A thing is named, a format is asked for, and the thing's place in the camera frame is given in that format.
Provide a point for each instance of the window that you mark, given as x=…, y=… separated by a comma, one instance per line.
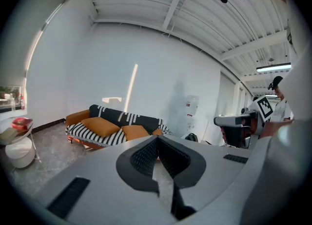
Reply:
x=11, y=97

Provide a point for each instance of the person's white shirt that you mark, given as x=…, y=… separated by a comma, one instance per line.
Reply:
x=299, y=77

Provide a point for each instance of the black backpack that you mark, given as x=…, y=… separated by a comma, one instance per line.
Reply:
x=192, y=137

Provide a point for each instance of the white round pouf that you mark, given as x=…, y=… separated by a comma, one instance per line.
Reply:
x=20, y=153

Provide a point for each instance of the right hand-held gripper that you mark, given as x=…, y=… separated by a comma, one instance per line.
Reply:
x=264, y=107

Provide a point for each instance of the person's right forearm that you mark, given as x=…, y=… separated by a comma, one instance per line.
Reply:
x=275, y=127

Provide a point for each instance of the pale olive book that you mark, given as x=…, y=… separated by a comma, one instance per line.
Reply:
x=8, y=135

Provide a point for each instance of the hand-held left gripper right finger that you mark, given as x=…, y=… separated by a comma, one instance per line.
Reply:
x=214, y=170

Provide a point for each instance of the long ceiling lamp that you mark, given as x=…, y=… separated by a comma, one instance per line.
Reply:
x=273, y=67

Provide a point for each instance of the small orange cushion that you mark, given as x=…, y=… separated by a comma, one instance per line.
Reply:
x=157, y=132

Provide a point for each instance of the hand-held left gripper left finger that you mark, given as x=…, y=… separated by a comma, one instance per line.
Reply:
x=97, y=170

